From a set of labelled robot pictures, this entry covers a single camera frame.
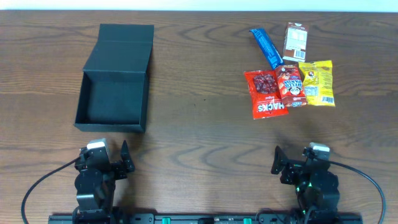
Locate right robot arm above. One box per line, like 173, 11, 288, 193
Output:
271, 142, 340, 223

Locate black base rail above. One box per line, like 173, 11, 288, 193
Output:
48, 213, 363, 224

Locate blue cookie packet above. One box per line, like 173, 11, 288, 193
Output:
250, 28, 284, 70

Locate red Hacks candy bag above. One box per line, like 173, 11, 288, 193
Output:
244, 70, 289, 119

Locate black gift box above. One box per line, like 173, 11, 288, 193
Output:
74, 24, 154, 133

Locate Hello Panda biscuit box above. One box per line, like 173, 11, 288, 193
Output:
275, 65, 308, 107

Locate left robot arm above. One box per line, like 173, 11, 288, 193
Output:
72, 138, 135, 224

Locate yellow snack bag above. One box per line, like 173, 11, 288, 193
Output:
298, 60, 335, 106

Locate right black cable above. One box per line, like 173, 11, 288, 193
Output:
328, 160, 387, 224

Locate brown drink carton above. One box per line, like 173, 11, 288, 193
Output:
282, 22, 309, 62

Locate black cable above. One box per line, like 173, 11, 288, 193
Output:
21, 157, 81, 224
328, 160, 387, 224

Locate left black cable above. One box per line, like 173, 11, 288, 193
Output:
21, 157, 81, 224

